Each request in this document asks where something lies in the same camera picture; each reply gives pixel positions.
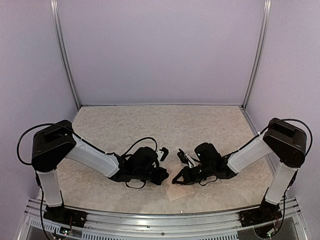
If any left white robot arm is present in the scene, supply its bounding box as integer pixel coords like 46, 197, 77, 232
16, 119, 169, 223

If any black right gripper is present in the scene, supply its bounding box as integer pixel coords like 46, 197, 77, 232
172, 163, 214, 185

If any black left camera cable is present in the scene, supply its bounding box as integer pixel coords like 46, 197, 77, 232
123, 136, 159, 161

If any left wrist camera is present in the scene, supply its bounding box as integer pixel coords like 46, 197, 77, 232
157, 147, 169, 162

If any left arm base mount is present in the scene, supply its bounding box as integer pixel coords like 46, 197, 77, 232
43, 206, 88, 228

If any front aluminium rail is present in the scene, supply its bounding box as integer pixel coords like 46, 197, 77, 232
23, 197, 308, 240

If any left aluminium frame post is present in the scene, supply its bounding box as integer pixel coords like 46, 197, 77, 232
49, 0, 82, 110

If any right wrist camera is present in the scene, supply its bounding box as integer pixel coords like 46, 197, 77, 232
177, 148, 195, 168

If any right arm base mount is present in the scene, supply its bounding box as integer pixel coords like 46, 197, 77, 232
239, 208, 283, 228

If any pink envelope with cream flap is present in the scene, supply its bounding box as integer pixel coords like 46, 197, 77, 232
163, 184, 195, 202

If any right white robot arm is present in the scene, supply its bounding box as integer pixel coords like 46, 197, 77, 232
172, 118, 314, 222

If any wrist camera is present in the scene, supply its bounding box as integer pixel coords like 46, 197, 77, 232
157, 147, 169, 162
177, 148, 195, 168

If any right aluminium frame post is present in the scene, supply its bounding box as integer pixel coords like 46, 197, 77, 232
241, 0, 272, 112

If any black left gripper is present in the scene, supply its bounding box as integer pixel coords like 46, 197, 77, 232
134, 167, 170, 186

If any aluminium frame post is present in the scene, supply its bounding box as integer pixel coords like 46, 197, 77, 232
49, 0, 82, 110
241, 0, 272, 112

